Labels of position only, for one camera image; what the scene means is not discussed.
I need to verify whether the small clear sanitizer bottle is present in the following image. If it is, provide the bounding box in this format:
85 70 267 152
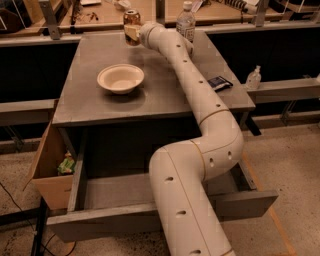
245 65 261 90

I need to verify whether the grey wooden cabinet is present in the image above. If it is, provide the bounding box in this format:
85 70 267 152
52 30 256 178

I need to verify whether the clear plastic water bottle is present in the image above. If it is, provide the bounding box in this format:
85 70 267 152
176 1 196 42

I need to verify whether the green snack bag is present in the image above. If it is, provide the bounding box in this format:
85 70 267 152
57 152 75 175

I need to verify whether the orange drink can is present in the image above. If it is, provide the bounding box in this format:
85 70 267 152
123 9 141 46

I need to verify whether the cardboard box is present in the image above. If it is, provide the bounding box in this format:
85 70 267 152
22 99 75 211

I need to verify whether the open grey top drawer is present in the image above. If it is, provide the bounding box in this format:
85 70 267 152
47 162 278 242

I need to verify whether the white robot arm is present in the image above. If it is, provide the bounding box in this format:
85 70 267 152
139 22 244 256

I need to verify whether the black floor cable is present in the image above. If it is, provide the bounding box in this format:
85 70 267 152
0 181 78 256

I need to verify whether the dark blue snack packet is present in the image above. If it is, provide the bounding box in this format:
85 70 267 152
208 76 233 92

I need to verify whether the wooden background workbench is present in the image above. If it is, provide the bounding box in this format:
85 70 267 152
0 0 320 37

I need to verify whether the white paper bowl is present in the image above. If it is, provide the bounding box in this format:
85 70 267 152
97 64 144 95

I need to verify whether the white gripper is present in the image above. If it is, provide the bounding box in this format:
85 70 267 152
124 23 164 48

